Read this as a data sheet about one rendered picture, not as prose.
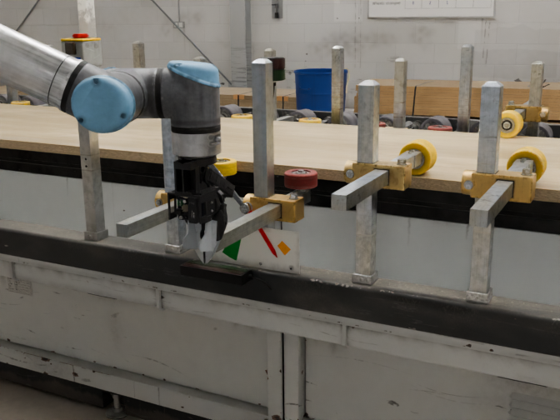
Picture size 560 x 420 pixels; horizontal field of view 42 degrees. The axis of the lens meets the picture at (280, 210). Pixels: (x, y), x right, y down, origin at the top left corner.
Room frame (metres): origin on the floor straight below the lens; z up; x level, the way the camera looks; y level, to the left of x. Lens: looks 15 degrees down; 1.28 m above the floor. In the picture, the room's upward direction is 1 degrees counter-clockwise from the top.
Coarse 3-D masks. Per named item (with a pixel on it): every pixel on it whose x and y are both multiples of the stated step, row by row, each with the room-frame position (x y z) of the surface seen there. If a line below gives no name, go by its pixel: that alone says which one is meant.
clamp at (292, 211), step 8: (248, 200) 1.64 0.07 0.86; (256, 200) 1.63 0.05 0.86; (264, 200) 1.62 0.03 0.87; (272, 200) 1.61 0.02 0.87; (280, 200) 1.60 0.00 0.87; (288, 200) 1.60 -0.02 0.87; (296, 200) 1.60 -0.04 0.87; (256, 208) 1.63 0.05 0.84; (288, 208) 1.59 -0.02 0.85; (296, 208) 1.59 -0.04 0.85; (288, 216) 1.59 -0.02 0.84; (296, 216) 1.59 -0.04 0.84
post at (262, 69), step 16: (256, 64) 1.63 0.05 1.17; (256, 80) 1.63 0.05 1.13; (256, 96) 1.64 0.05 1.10; (272, 96) 1.65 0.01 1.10; (256, 112) 1.64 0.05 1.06; (272, 112) 1.65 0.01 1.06; (256, 128) 1.64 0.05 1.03; (272, 128) 1.65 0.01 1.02; (256, 144) 1.64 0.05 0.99; (272, 144) 1.65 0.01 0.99; (256, 160) 1.64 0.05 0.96; (272, 160) 1.65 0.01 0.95; (256, 176) 1.64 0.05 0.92; (272, 176) 1.65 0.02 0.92; (256, 192) 1.64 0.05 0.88; (272, 192) 1.65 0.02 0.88; (272, 224) 1.65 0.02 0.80
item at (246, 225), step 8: (296, 192) 1.71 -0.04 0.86; (304, 192) 1.71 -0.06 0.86; (304, 200) 1.71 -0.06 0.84; (264, 208) 1.57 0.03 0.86; (272, 208) 1.57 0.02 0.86; (280, 208) 1.60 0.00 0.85; (248, 216) 1.51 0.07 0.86; (256, 216) 1.51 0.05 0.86; (264, 216) 1.53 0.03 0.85; (272, 216) 1.57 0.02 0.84; (280, 216) 1.60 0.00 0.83; (232, 224) 1.44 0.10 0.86; (240, 224) 1.44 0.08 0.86; (248, 224) 1.47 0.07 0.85; (256, 224) 1.50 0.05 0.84; (264, 224) 1.53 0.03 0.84; (224, 232) 1.39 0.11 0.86; (232, 232) 1.41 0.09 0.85; (240, 232) 1.44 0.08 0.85; (248, 232) 1.47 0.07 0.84; (224, 240) 1.38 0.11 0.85; (232, 240) 1.41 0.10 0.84
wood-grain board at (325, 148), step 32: (0, 128) 2.51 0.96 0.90; (32, 128) 2.51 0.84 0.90; (64, 128) 2.50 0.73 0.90; (128, 128) 2.48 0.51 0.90; (160, 128) 2.48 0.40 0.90; (224, 128) 2.46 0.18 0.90; (288, 128) 2.44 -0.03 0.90; (320, 128) 2.44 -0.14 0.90; (352, 128) 2.43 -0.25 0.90; (384, 128) 2.42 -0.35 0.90; (160, 160) 2.02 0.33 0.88; (288, 160) 1.91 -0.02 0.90; (320, 160) 1.90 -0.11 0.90; (384, 160) 1.89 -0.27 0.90; (448, 160) 1.88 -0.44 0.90; (544, 192) 1.56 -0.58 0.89
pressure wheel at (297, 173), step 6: (288, 174) 1.71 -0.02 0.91; (294, 174) 1.70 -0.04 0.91; (300, 174) 1.70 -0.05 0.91; (306, 174) 1.70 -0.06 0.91; (312, 174) 1.70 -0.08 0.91; (288, 180) 1.70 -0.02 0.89; (294, 180) 1.69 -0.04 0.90; (300, 180) 1.69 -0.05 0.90; (306, 180) 1.69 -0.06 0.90; (312, 180) 1.70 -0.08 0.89; (288, 186) 1.70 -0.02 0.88; (294, 186) 1.69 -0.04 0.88; (300, 186) 1.69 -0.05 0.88; (306, 186) 1.69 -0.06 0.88; (312, 186) 1.70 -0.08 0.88
